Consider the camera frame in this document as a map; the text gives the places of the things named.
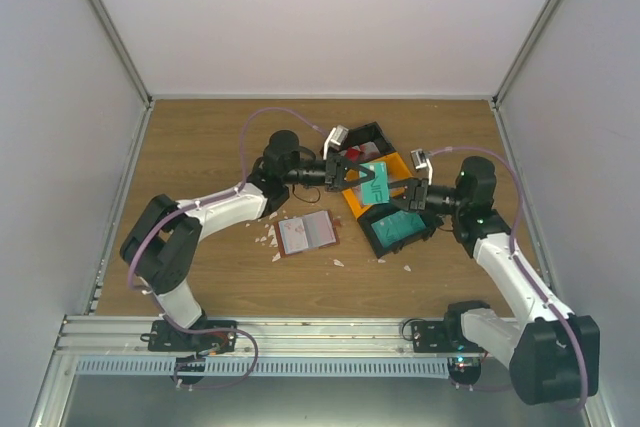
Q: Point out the black three-slot card tray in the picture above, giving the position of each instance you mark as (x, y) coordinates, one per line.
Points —
(373, 132)

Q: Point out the brown leather card holder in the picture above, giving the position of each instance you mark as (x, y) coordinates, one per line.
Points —
(321, 231)

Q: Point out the red white card stack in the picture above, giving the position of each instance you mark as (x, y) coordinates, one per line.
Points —
(362, 153)

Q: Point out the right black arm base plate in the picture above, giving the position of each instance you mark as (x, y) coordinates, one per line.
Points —
(464, 366)

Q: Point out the teal card stack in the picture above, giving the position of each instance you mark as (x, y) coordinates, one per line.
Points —
(397, 227)

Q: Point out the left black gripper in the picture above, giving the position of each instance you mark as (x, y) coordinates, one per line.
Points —
(336, 162)

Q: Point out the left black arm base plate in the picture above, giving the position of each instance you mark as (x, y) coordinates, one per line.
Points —
(192, 349)

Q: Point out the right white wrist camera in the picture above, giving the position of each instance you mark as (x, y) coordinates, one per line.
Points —
(422, 163)

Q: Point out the teal credit card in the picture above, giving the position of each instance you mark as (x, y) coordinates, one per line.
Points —
(376, 192)

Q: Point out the aluminium mounting rail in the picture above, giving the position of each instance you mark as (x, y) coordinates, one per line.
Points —
(275, 336)

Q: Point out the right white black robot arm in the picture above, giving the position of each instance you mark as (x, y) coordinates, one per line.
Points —
(551, 353)

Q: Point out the orange card bin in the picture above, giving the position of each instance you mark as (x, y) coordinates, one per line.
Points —
(387, 169)

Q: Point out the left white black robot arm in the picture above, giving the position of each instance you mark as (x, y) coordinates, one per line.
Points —
(160, 248)

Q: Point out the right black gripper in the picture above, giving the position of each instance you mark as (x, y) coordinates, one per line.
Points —
(418, 188)

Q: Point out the grey slotted cable duct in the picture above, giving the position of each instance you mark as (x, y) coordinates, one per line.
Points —
(270, 366)

